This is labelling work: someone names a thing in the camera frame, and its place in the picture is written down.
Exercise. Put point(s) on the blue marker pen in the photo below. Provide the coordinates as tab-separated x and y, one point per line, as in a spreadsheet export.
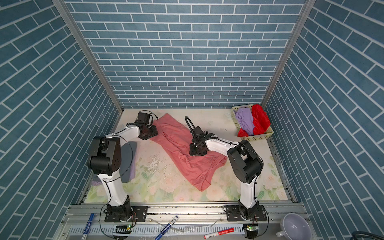
166	228
88	227

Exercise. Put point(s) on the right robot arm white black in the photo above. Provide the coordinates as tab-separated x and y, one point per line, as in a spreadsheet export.
247	166

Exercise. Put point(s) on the white cup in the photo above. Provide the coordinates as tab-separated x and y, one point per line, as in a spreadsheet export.
294	227

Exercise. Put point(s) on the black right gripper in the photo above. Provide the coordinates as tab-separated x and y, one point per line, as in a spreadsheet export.
191	150

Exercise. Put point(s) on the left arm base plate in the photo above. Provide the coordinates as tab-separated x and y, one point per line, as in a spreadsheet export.
127	213

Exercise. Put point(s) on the blue marker pen centre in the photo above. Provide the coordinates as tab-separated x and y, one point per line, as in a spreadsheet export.
166	228

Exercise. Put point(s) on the red t shirt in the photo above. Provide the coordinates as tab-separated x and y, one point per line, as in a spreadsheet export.
261	120

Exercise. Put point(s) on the blue marker pen left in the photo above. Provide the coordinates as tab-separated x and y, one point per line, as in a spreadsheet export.
88	227

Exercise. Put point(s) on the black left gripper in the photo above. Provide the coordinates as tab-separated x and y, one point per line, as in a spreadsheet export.
154	131

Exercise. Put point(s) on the pink t shirt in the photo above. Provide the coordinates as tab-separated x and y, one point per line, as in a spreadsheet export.
175	139

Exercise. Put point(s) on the red marker pen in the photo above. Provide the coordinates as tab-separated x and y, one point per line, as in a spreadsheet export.
219	233

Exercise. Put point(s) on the light green perforated plastic basket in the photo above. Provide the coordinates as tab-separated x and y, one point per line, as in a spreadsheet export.
266	135

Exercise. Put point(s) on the folded dark grey t shirt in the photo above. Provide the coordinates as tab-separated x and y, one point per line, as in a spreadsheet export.
107	161

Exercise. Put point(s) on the white slotted cable duct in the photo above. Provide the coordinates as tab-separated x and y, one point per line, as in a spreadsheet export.
152	230

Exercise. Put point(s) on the aluminium mounting rail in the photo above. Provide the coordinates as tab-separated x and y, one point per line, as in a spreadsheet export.
189	213

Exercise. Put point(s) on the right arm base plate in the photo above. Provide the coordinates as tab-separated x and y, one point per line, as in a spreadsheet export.
236	213

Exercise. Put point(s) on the metal tweezers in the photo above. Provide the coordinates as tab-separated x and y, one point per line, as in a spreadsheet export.
189	228

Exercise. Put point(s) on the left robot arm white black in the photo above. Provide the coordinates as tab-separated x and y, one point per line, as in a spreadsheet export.
113	185

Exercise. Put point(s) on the lavender t shirt in basket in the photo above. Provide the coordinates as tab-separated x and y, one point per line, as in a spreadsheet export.
245	119

